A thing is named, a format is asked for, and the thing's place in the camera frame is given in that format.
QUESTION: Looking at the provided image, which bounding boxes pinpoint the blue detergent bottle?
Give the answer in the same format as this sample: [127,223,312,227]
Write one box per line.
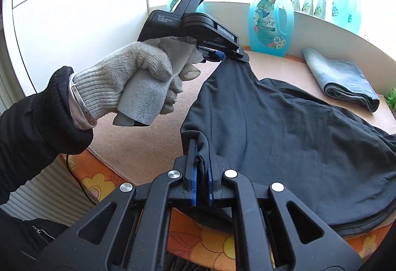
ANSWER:
[249,0,294,57]
[343,0,363,35]
[326,0,350,27]
[167,0,205,14]

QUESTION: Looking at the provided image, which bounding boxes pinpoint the black pants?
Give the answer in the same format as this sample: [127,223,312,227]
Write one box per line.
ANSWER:
[179,56,396,236]

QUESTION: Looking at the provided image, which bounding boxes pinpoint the green packet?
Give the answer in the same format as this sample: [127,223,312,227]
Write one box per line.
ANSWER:
[385,88,396,117]

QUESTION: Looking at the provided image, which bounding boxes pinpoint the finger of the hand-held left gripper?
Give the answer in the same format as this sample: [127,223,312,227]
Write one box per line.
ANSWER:
[201,46,250,63]
[194,52,225,65]

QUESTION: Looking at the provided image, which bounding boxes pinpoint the person's left forearm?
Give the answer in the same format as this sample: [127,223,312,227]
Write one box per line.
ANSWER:
[0,66,94,206]

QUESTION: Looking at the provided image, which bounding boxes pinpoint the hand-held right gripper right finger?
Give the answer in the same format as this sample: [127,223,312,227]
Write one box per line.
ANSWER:
[207,139,362,271]

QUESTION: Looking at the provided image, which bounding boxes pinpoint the folded blue jeans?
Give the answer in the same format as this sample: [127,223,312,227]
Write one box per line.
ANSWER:
[303,48,379,113]

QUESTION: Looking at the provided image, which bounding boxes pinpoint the black cable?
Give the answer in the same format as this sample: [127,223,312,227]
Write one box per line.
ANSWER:
[66,155,98,206]

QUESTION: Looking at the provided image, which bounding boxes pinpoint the person's left hand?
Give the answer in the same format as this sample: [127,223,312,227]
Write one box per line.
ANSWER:
[73,38,184,129]

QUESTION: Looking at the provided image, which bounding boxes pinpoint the silver bracelet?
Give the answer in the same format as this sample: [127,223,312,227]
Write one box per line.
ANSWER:
[71,74,95,129]

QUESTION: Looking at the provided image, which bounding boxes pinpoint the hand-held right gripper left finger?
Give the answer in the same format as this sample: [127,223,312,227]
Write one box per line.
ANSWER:
[35,138,198,271]

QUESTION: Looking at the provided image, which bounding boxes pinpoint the person's black jacket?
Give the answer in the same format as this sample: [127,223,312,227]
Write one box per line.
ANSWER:
[0,206,70,271]

